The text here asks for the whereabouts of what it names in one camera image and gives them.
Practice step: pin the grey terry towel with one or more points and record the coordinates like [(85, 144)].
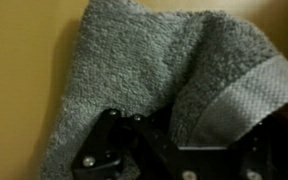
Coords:
[(134, 60)]

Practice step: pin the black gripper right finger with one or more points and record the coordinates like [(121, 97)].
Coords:
[(277, 153)]

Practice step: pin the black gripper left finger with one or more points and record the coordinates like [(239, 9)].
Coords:
[(97, 156)]

